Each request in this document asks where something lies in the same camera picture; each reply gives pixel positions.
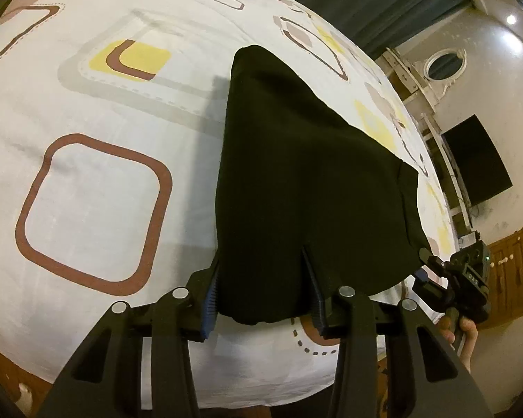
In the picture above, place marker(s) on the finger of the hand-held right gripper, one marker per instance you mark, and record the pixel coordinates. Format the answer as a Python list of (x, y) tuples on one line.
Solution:
[(431, 257), (422, 278)]

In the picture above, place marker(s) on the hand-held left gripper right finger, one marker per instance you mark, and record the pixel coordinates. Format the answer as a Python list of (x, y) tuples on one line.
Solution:
[(318, 309)]

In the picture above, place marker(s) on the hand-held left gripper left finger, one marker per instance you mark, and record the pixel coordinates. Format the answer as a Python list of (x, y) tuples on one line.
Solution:
[(211, 309)]

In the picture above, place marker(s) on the black pants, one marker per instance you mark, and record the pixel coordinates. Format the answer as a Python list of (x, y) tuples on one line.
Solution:
[(305, 183)]

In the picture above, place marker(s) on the person's right hand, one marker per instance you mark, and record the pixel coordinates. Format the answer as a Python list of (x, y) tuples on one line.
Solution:
[(467, 335)]

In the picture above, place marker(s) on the wooden cabinet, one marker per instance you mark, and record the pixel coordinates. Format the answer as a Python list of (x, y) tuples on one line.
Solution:
[(510, 278)]

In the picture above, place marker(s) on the black television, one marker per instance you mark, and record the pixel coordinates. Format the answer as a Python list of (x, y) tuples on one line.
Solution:
[(475, 161)]

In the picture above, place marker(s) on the printed white bed sheet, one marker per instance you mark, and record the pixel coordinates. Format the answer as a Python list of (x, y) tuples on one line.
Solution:
[(113, 191)]

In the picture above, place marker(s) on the white dressing table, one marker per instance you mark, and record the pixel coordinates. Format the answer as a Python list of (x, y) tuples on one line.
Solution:
[(427, 91)]

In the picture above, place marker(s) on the dark blue curtain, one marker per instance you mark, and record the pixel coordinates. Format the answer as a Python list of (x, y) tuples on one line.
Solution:
[(375, 0)]

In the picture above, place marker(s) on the oval wall mirror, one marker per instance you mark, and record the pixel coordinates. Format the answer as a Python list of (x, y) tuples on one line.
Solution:
[(444, 64)]

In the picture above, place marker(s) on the wooden bed frame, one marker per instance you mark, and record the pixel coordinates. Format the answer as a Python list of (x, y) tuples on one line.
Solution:
[(4, 370)]

